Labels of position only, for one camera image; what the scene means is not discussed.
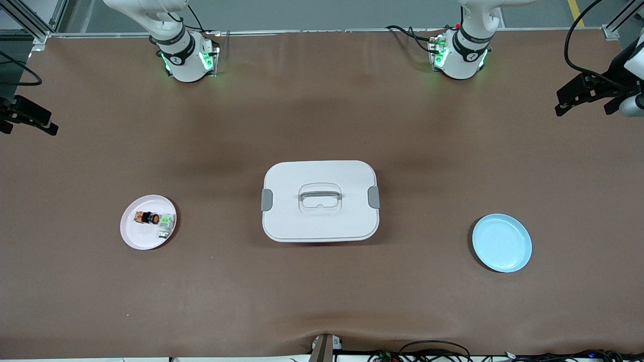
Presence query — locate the white lidded storage box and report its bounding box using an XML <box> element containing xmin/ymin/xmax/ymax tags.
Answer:
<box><xmin>261</xmin><ymin>160</ymin><xmax>381</xmax><ymax>243</ymax></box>

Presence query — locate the pink round plate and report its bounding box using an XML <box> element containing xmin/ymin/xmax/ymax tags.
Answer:
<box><xmin>120</xmin><ymin>195</ymin><xmax>178</xmax><ymax>251</ymax></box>

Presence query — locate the light blue round plate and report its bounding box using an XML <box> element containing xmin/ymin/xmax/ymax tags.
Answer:
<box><xmin>471</xmin><ymin>213</ymin><xmax>533</xmax><ymax>274</ymax></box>

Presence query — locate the brown table mat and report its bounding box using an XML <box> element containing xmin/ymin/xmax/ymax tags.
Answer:
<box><xmin>0</xmin><ymin>29</ymin><xmax>644</xmax><ymax>360</ymax></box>

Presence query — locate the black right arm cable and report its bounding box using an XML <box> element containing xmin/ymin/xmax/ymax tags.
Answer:
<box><xmin>0</xmin><ymin>50</ymin><xmax>44</xmax><ymax>87</ymax></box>

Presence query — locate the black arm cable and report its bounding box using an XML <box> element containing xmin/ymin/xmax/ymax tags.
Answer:
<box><xmin>563</xmin><ymin>0</ymin><xmax>612</xmax><ymax>83</ymax></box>
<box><xmin>0</xmin><ymin>50</ymin><xmax>44</xmax><ymax>87</ymax></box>

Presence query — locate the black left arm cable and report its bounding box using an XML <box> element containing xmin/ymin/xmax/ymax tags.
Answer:
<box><xmin>563</xmin><ymin>0</ymin><xmax>612</xmax><ymax>83</ymax></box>

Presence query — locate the aluminium frame profile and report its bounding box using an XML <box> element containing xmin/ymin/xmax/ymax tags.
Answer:
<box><xmin>0</xmin><ymin>0</ymin><xmax>69</xmax><ymax>45</ymax></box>
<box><xmin>601</xmin><ymin>0</ymin><xmax>644</xmax><ymax>42</ymax></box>

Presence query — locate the green push button switch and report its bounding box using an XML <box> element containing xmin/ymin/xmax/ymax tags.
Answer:
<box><xmin>157</xmin><ymin>214</ymin><xmax>176</xmax><ymax>239</ymax></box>

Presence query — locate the black left base cable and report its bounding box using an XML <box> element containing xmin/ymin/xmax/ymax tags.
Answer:
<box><xmin>385</xmin><ymin>24</ymin><xmax>439</xmax><ymax>54</ymax></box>

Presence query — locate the black base cable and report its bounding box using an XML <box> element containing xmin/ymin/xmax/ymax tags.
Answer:
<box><xmin>185</xmin><ymin>4</ymin><xmax>220</xmax><ymax>37</ymax></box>
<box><xmin>385</xmin><ymin>24</ymin><xmax>439</xmax><ymax>54</ymax></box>

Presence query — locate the black right base cable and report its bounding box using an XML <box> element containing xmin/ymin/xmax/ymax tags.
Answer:
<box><xmin>185</xmin><ymin>4</ymin><xmax>220</xmax><ymax>37</ymax></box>

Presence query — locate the black cable bundle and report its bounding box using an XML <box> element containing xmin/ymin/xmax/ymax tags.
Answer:
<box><xmin>367</xmin><ymin>349</ymin><xmax>644</xmax><ymax>362</ymax></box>

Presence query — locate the black looped cable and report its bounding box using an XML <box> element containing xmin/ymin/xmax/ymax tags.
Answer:
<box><xmin>399</xmin><ymin>340</ymin><xmax>471</xmax><ymax>361</ymax></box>

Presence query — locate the front camera mount bracket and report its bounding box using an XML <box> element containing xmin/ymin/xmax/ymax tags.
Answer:
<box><xmin>310</xmin><ymin>333</ymin><xmax>344</xmax><ymax>362</ymax></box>

